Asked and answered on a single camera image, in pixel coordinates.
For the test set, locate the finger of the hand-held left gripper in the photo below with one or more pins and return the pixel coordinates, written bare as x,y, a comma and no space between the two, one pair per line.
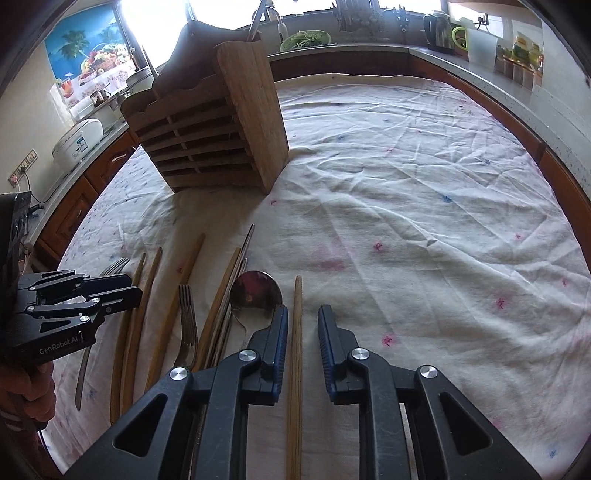
122,297
111,280

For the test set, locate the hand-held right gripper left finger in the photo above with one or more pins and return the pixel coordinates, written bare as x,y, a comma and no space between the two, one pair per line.
279,332

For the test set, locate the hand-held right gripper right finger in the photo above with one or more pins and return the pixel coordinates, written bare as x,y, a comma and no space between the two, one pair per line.
324,341

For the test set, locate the wooden utensil holder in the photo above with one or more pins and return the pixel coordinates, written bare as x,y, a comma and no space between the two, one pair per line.
207,138

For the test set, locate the person's left hand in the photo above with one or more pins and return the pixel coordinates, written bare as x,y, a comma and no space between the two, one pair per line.
23,387

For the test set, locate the metal spoon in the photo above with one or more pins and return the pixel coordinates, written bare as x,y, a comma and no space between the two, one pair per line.
256,293

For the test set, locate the metal fork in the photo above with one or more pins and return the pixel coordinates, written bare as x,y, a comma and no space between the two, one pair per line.
185,318
83,374

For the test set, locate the white rice cooker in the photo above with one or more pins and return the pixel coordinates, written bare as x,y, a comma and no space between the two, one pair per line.
76,143

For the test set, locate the white floral tablecloth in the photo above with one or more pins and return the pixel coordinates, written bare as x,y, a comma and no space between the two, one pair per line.
392,207

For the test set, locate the white electric pot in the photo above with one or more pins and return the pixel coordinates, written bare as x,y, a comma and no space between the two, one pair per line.
137,81

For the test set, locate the kitchen window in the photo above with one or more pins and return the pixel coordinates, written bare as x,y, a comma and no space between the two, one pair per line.
143,27

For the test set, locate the green colander with vegetables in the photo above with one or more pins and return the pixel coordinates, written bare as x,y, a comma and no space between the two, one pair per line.
304,41

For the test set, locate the kitchen faucet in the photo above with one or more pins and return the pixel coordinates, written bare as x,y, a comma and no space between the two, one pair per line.
279,27

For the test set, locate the metal dish rack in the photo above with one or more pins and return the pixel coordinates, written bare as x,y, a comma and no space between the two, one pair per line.
358,16

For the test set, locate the black electric kettle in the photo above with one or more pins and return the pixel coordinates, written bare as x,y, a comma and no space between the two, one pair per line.
438,32

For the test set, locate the black kitchen tool holder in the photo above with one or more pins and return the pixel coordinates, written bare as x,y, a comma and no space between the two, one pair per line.
401,18

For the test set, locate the spice jar set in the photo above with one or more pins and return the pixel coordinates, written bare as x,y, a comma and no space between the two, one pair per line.
517,69

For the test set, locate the green label bottle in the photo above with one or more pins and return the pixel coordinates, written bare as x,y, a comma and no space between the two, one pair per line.
521,48

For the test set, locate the yellow oil bottle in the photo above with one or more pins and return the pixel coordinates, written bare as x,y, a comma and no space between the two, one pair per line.
535,53

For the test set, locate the wall socket strip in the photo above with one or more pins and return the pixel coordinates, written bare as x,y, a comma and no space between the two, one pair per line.
23,165

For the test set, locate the tropical fruit wall poster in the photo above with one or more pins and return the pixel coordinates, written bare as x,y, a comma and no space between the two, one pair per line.
83,41

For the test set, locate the wall power socket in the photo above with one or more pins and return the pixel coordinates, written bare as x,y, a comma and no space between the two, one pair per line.
482,18

